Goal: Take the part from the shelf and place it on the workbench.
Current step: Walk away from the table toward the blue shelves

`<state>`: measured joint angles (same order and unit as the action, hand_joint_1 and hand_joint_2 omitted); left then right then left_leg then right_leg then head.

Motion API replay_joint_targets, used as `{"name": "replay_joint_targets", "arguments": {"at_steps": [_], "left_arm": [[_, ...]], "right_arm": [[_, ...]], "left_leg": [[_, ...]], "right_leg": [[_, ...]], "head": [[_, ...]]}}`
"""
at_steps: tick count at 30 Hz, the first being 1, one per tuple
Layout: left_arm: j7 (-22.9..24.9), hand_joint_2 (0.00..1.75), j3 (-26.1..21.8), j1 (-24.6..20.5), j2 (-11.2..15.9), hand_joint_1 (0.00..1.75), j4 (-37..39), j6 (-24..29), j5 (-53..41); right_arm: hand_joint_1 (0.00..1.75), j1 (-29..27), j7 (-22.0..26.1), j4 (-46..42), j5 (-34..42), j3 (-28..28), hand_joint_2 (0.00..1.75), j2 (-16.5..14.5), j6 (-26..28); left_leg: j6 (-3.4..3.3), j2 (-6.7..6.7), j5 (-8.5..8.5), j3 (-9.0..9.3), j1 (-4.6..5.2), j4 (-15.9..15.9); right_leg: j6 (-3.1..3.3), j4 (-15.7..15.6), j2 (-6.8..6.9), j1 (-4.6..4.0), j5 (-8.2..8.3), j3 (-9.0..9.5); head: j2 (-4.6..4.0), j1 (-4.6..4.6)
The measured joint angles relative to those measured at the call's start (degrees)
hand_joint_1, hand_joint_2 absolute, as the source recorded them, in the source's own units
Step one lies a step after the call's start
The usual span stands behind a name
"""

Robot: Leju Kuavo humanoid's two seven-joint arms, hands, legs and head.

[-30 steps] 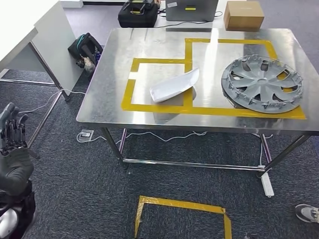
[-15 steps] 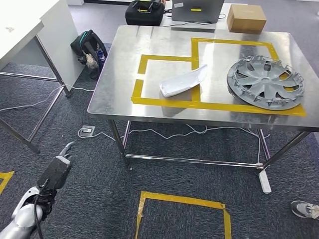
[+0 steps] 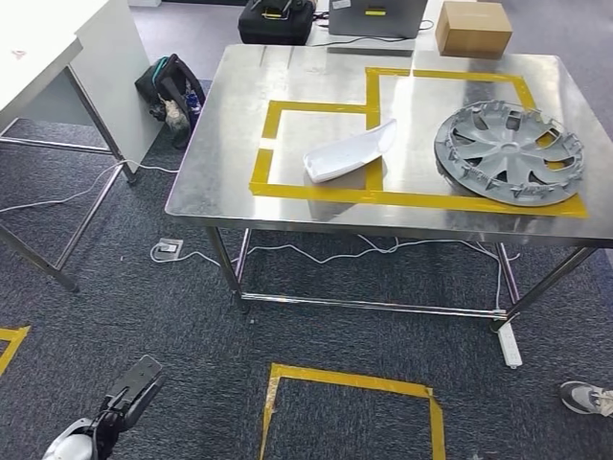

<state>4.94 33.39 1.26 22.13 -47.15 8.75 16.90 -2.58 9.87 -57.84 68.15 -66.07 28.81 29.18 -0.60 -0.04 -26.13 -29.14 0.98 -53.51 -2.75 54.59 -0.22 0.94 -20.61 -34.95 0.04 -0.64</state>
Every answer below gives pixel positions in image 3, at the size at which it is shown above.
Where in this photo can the white plastic car part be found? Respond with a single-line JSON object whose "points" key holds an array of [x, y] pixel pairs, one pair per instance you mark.
{"points": [[344, 155]]}

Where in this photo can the stainless steel workbench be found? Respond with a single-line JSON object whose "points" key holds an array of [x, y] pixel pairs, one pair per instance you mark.
{"points": [[230, 159]]}

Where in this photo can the yellow tape square outline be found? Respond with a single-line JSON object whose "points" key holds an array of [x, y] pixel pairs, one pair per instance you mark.
{"points": [[354, 381]]}

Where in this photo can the floor power socket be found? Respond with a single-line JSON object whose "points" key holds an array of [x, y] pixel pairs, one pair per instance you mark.
{"points": [[170, 247]]}

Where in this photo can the grey flat slotted device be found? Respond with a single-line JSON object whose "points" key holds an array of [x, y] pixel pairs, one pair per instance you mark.
{"points": [[371, 51]]}

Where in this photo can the black equipment case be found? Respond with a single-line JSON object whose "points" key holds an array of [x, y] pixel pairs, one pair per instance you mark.
{"points": [[273, 28]]}

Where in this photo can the grey laptop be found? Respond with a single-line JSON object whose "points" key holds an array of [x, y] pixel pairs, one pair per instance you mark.
{"points": [[378, 25]]}

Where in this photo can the black backpack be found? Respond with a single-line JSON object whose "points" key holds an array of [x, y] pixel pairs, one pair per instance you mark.
{"points": [[172, 79]]}

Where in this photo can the grey plastic wheel hubcap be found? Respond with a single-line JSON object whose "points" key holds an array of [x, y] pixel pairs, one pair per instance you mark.
{"points": [[507, 149]]}

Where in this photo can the white power strip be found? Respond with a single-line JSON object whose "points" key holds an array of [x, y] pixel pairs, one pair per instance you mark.
{"points": [[510, 346]]}

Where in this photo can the white desk with metal legs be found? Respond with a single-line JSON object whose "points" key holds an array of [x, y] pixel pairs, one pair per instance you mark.
{"points": [[114, 76]]}

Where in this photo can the brown cardboard box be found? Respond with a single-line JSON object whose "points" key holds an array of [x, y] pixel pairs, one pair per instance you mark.
{"points": [[474, 28]]}

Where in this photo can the person's grey shoe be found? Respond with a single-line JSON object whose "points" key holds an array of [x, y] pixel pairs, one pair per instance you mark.
{"points": [[584, 398]]}

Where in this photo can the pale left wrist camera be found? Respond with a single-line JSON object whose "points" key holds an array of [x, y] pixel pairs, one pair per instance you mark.
{"points": [[136, 384]]}

